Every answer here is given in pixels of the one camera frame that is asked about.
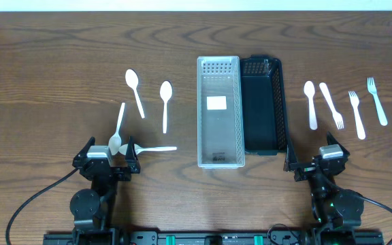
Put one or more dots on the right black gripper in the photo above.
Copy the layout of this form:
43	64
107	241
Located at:
304	171

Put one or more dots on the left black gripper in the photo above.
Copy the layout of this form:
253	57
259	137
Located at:
115	170

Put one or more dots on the white plastic fork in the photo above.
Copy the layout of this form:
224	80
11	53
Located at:
380	112
354	100
337	117

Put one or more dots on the white plastic spoon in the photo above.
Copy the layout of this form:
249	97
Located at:
115	141
132	81
166	93
309	91

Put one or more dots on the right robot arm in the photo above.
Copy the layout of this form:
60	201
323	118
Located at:
337	210

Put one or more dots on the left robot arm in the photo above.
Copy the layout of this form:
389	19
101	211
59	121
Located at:
92	208

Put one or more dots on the white plastic spoon tilted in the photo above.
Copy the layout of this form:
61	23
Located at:
115	141

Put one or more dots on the white plastic spoon horizontal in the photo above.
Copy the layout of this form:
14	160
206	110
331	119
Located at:
139	149

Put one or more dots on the black plastic basket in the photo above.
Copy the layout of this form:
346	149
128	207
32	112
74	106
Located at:
263	105

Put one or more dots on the clear plastic basket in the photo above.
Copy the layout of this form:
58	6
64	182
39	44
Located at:
220	133

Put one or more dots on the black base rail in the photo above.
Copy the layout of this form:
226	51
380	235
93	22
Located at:
274	236

